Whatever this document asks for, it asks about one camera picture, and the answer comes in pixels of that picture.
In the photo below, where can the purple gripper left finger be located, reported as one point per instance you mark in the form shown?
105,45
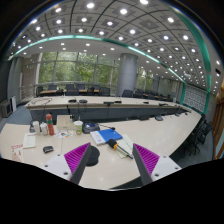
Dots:
70,166

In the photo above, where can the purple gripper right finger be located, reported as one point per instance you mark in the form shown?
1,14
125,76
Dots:
151,166

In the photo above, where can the round black mouse pad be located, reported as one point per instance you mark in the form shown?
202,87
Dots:
94,157

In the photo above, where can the black computer mouse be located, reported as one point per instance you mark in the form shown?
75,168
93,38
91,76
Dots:
47,149

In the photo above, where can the colourful sticker sheet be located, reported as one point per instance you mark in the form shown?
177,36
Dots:
65,134

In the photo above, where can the blue notebook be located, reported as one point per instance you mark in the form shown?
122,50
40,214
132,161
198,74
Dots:
103,136

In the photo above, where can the paper cup with green sleeve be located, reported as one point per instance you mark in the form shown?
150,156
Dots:
78,127

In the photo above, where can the orange red bottle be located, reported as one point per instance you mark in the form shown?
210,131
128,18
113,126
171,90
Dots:
50,124

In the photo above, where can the black yellow screwdriver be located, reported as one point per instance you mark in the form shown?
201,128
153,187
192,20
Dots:
113,144

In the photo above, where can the beige cardboard box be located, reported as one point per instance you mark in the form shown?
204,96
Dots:
65,122

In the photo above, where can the small clear bottle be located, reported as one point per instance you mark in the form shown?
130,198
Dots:
44,129

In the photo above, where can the white paper sheet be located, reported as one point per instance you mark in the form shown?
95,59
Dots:
29,140

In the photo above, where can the white plastic bottle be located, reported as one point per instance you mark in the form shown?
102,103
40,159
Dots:
36,126

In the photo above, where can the long back conference desk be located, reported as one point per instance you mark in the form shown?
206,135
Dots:
99,108

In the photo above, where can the red white leaflet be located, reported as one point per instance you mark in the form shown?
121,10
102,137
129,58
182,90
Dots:
17,153

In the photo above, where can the grey round column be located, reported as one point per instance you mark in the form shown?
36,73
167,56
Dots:
127,74

